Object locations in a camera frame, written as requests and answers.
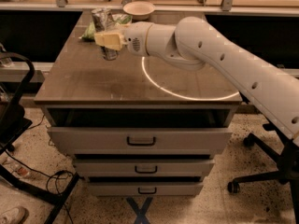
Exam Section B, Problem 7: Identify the white sneaker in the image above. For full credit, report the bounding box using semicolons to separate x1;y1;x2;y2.
0;206;26;224

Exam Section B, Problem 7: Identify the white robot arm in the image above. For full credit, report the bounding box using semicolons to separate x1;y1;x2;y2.
94;17;299;146

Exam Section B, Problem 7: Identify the bottom drawer with handle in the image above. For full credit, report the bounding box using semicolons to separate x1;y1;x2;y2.
88;182;203;196

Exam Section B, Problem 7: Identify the black floor cable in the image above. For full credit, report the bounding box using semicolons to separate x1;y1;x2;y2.
0;114;76;224

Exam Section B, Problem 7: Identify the black stand leg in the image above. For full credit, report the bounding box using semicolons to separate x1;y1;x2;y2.
0;165;79;224

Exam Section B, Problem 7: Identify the black chair left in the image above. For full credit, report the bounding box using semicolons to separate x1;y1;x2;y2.
0;51;35;153

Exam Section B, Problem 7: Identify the middle drawer with handle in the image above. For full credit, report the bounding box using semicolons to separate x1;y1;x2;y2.
73;159;215;177

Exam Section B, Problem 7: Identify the grey drawer cabinet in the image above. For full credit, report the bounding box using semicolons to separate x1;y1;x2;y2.
34;10;243;198

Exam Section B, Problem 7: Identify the blue tape cross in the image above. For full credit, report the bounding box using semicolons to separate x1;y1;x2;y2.
126;197;152;224

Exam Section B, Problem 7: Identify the green chip bag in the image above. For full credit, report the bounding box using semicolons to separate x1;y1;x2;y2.
80;13;132;41

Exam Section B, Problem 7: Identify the black office chair right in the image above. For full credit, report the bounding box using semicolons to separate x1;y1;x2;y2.
222;113;299;224

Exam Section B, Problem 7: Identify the drawer with handle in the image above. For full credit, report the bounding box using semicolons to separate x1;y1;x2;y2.
88;182;203;196
73;159;215;177
48;127;232;156

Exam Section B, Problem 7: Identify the top drawer with handle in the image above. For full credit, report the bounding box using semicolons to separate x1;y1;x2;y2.
48;127;232;156

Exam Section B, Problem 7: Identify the white paper bowl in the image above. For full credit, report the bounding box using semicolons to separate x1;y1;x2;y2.
123;1;155;21

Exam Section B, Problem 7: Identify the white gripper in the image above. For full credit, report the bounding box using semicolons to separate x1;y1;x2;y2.
93;21;153;56

